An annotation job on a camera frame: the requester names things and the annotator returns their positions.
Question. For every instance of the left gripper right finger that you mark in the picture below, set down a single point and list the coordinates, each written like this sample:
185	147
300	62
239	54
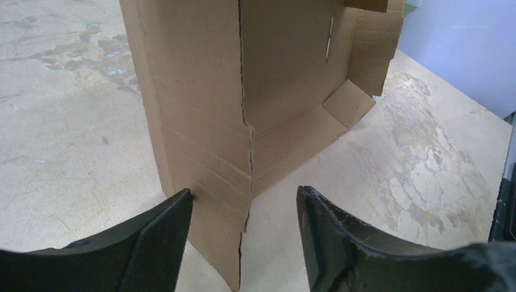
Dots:
344	253

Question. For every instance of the translucent green plastic toolbox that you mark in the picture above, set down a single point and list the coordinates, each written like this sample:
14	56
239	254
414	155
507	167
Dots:
410	6

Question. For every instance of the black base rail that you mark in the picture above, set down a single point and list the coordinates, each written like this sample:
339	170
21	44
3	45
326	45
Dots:
503	222

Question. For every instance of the brown cardboard box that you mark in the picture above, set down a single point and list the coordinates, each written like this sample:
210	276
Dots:
239	94

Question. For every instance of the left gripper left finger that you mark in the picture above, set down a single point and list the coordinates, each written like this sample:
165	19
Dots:
143	253

